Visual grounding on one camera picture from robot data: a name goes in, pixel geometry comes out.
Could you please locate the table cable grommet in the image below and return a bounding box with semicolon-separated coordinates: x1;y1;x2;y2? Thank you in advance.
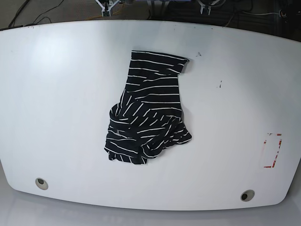
240;190;255;202
35;178;48;190

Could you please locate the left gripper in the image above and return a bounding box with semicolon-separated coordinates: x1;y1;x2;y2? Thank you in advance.
198;0;222;15

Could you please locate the left table cable grommet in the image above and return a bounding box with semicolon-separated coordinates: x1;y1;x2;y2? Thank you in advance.
35;178;48;190

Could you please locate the white wall cable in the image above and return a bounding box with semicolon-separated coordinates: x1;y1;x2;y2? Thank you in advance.
242;10;280;16

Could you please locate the red tape rectangle marking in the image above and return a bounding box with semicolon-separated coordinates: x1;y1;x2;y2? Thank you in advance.
261;133;282;169

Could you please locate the black white striped t-shirt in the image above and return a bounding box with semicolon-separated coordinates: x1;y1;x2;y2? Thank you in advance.
104;50;192;165

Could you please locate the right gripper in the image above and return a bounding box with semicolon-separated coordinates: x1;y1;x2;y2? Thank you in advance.
95;0;120;16

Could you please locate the yellow floor cable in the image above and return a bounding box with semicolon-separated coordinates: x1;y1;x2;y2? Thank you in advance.
86;9;118;21

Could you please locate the right table cable grommet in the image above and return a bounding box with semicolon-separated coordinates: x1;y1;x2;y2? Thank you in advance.
240;190;255;202

